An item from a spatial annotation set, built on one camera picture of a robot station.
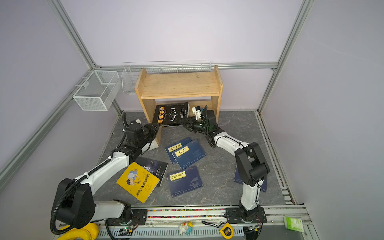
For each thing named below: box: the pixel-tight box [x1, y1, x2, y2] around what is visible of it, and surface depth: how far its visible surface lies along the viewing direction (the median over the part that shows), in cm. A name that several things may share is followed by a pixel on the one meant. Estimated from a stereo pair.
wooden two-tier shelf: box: [135, 65, 224, 145], surface depth 75 cm
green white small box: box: [283, 216, 304, 233], surface depth 71 cm
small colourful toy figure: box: [179, 220, 194, 235], surface depth 69 cm
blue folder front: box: [166, 165, 204, 198], surface depth 86 cm
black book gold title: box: [152, 102, 190, 127], surface depth 87 cm
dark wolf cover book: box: [134, 156, 169, 188], surface depth 91 cm
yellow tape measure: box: [219, 222, 235, 240], surface depth 69 cm
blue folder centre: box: [172, 139, 207, 170], surface depth 96 cm
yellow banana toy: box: [56, 223, 99, 240], surface depth 67 cm
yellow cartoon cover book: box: [116, 161, 161, 204], surface depth 84 cm
